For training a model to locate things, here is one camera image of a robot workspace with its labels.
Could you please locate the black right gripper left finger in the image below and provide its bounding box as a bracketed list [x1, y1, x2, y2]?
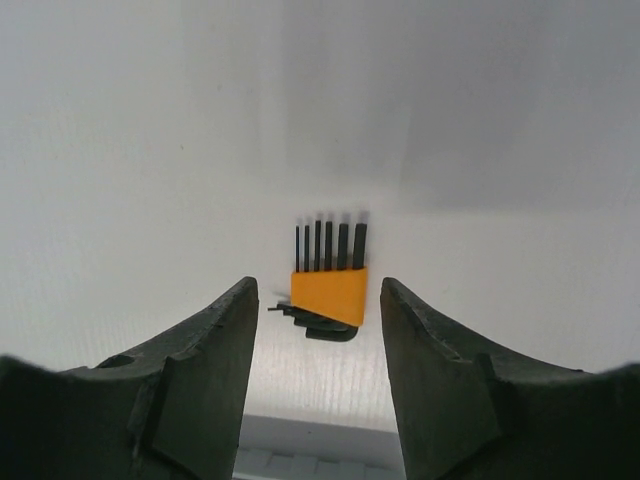
[1, 277, 259, 479]

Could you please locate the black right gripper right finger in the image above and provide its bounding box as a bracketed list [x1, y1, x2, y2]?
[380, 278, 639, 479]

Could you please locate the grey plastic tool case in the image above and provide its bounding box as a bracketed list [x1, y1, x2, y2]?
[233, 415, 405, 479]

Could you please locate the orange hex key set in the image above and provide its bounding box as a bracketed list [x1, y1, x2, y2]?
[267, 210, 370, 343]

